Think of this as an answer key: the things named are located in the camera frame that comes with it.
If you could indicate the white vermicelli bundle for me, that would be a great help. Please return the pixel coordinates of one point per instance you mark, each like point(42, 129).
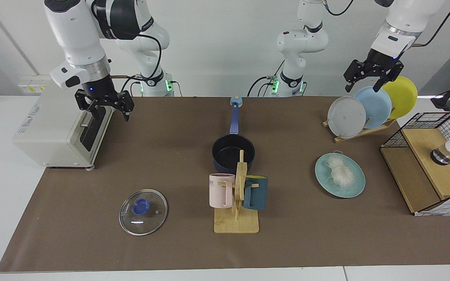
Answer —
point(340, 173)

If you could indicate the glass lid with blue knob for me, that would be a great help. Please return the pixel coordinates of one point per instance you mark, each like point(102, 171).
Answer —
point(141, 206)

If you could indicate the light blue plate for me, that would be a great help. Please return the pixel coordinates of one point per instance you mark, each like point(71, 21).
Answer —
point(377, 109)

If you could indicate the yellow plate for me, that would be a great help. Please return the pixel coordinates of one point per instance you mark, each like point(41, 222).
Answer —
point(404, 97)

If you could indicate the grey plate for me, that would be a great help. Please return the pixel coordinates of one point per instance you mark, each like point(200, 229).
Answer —
point(346, 117)

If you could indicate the wooden plate rack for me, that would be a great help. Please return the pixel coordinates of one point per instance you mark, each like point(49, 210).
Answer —
point(365, 131)

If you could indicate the teal flat plate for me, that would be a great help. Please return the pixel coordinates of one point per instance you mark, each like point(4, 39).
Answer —
point(352, 191)

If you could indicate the pale toaster oven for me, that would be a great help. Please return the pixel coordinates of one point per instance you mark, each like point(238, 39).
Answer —
point(49, 132)

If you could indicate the pink ribbed cup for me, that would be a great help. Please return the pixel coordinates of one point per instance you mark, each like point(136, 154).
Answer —
point(219, 193)

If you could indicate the brown table cloth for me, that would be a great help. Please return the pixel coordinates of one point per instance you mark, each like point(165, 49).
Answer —
point(92, 246)

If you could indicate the dark teal cup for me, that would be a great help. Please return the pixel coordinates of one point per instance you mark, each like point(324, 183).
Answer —
point(258, 195)

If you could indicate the wooden cup stand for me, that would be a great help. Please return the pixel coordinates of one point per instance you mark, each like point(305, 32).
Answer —
point(236, 224)

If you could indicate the white wall socket strip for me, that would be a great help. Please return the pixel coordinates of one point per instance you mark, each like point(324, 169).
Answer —
point(29, 86)

